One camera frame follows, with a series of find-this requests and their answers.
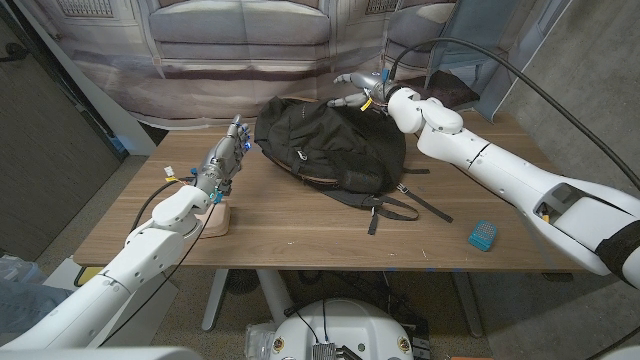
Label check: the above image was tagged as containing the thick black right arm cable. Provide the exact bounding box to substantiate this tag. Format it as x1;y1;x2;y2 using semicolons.
388;37;640;191

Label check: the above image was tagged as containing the clear plastic bag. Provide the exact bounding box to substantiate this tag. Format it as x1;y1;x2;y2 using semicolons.
244;322;279;360

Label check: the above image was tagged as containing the white slanted table leg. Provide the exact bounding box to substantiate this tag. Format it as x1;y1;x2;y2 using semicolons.
201;268;230;333

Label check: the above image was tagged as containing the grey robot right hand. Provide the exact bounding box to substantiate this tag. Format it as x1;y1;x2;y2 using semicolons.
327;71;394;110

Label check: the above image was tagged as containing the printed sofa room backdrop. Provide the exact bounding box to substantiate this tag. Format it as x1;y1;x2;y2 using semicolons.
29;0;574;130

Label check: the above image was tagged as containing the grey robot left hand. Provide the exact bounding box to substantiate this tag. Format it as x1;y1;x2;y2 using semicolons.
193;114;252;201

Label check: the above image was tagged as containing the grey slanted table leg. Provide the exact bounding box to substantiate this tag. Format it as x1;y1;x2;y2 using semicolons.
452;272;485;339

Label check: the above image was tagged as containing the white table centre column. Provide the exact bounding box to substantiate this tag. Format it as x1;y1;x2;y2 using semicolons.
255;268;296;326

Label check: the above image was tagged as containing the clear plastic bin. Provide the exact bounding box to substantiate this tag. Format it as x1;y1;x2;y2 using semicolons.
0;254;44;284

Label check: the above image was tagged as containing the white backdrop stand post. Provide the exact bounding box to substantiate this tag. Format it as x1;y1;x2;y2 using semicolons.
14;0;159;157

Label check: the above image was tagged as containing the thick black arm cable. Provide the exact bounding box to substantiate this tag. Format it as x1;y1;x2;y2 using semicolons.
388;37;640;191
129;177;196;234

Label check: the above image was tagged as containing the black round floor fan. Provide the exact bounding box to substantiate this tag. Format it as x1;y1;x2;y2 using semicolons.
224;269;261;296

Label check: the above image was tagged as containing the person's leg in jeans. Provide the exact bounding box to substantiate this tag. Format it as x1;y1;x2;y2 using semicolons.
0;277;71;334

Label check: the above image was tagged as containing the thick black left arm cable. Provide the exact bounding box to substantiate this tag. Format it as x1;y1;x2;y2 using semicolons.
129;177;196;234

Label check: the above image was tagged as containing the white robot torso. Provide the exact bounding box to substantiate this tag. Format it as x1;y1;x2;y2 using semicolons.
268;298;415;360

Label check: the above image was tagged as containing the black backpack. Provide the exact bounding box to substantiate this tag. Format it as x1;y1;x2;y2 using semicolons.
253;95;455;237

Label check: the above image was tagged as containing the black door handle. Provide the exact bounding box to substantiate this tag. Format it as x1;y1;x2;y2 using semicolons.
0;42;29;64

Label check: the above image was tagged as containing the small teal box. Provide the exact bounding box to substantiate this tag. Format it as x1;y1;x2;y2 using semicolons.
467;219;499;253

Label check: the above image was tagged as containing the black equipment box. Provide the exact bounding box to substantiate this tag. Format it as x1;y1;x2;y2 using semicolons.
379;294;431;360

